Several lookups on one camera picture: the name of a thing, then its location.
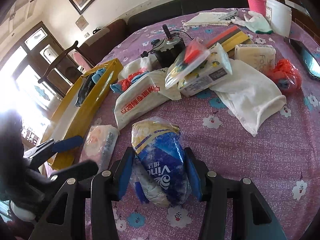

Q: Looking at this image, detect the blue Vinda tissue pack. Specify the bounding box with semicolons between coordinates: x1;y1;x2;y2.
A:
131;118;191;207

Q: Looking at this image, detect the beige Face tissue pack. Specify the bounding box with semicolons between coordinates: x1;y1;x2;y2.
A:
234;44;276;73

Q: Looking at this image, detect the pink tissue pack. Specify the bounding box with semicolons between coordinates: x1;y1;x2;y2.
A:
79;125;119;172

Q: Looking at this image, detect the yellow cardboard box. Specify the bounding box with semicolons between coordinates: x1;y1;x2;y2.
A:
41;58;124;170

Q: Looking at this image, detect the dark sock in box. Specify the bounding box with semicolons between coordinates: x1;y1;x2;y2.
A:
75;68;106;107

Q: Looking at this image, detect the wooden glass door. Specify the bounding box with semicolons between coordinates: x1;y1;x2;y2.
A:
13;21;73;98

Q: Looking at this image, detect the blue red cloth bundle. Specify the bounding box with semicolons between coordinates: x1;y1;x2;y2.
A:
110;71;149;94

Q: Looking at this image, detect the dark wooden chair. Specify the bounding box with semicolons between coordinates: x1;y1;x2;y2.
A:
38;41;82;84

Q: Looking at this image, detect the white tissue pack red text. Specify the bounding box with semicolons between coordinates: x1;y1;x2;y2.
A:
114;68;182;130

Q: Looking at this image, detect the brown armchair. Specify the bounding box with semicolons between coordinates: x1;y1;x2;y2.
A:
79;19;127;66

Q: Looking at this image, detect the white cloth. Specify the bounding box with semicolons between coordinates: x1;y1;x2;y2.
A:
210;59;286;137

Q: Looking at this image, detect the purple floral tablecloth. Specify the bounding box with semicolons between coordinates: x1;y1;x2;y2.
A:
100;14;319;239

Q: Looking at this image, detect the black electric motor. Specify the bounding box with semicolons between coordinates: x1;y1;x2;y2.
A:
140;24;193;68

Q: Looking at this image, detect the red plastic bag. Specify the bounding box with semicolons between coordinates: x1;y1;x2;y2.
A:
266;59;302;95

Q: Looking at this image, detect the lemon print tissue pack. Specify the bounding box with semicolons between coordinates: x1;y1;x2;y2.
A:
178;43;233;97

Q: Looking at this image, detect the clear bag with red item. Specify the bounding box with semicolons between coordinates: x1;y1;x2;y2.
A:
164;37;210;89

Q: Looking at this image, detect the black smartphone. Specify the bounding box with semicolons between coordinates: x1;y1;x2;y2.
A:
289;38;320;81

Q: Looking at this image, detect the stack of coloured sponges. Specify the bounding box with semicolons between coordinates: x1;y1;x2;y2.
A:
206;26;250;53

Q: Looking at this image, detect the white notebook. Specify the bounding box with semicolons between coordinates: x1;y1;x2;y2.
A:
183;12;231;26

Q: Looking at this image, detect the white work glove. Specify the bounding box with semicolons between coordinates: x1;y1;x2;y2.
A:
231;11;273;34

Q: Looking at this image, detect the white plastic bucket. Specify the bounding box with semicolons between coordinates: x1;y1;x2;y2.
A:
266;0;292;37

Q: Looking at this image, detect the black sofa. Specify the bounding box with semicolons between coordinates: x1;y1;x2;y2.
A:
127;0;249;35

